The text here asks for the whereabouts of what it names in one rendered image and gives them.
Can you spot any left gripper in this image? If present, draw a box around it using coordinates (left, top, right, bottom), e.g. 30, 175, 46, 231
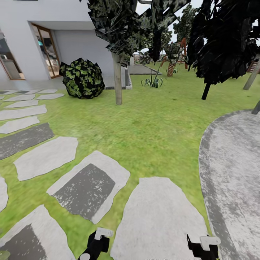
87, 233, 110, 255

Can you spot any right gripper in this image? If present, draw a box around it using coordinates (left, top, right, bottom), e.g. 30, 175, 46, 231
187, 239, 219, 260

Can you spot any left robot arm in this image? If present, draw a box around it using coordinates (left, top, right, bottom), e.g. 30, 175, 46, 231
78, 227, 114, 260

